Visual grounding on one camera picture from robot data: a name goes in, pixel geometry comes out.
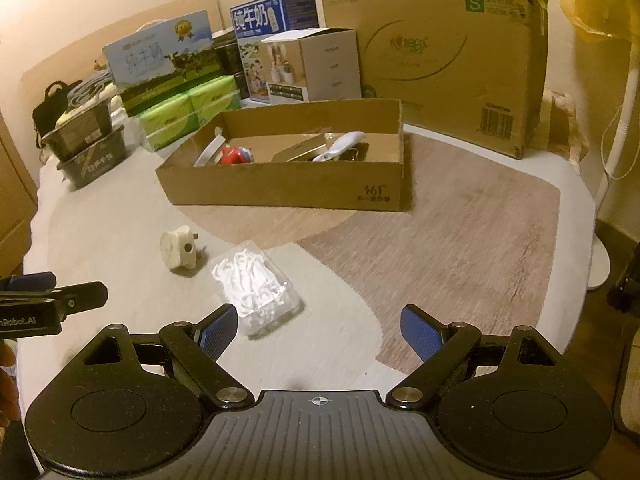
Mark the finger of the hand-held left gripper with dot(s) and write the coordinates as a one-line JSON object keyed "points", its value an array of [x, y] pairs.
{"points": [[30, 282], [82, 296]]}

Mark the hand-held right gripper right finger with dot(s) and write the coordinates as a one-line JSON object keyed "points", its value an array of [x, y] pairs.
{"points": [[422, 332]]}

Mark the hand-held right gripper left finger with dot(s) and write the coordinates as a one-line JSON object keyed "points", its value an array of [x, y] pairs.
{"points": [[217, 332]]}

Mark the clear box of floss picks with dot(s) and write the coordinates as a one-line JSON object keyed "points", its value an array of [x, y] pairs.
{"points": [[255, 285]]}

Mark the white power plug adapter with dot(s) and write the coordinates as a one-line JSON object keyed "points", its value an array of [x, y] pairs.
{"points": [[175, 250]]}

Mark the shallow cardboard tray box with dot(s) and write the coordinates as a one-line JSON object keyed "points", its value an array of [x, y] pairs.
{"points": [[280, 185]]}

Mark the red toy figure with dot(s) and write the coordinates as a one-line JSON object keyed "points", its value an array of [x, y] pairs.
{"points": [[234, 156]]}

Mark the leopard print hair claw clip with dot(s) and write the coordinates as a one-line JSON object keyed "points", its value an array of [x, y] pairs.
{"points": [[357, 153]]}

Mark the small gold box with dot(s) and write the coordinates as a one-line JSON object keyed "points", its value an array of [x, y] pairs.
{"points": [[295, 152]]}

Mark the white plastic device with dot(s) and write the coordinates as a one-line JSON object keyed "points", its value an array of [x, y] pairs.
{"points": [[345, 140]]}

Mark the wooden cabinet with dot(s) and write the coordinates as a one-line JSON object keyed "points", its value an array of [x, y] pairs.
{"points": [[12, 185]]}

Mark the dark green food box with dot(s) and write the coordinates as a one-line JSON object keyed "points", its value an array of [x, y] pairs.
{"points": [[95, 160], [75, 130]]}

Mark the black bag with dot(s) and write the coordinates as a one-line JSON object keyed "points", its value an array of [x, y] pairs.
{"points": [[55, 105]]}

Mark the white plastic lid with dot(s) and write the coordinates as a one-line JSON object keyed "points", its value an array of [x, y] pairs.
{"points": [[210, 150]]}

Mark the green tissue pack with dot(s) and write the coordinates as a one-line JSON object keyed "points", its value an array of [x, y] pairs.
{"points": [[165, 125], [215, 102]]}

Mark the green milk carton box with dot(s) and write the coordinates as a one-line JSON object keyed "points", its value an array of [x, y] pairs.
{"points": [[150, 60]]}

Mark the white fan stand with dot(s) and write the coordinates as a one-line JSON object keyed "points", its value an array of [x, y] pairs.
{"points": [[617, 160]]}

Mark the dark carton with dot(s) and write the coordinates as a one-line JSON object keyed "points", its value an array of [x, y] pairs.
{"points": [[227, 65]]}

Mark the large cardboard box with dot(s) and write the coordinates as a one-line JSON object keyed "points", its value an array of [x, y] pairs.
{"points": [[425, 60]]}

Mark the small white product box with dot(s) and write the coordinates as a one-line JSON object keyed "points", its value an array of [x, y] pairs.
{"points": [[325, 65]]}

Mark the blue milk carton box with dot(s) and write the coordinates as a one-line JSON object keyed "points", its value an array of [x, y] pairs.
{"points": [[265, 15]]}

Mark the yellow plastic bag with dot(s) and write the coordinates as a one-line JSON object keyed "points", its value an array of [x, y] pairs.
{"points": [[600, 0]]}

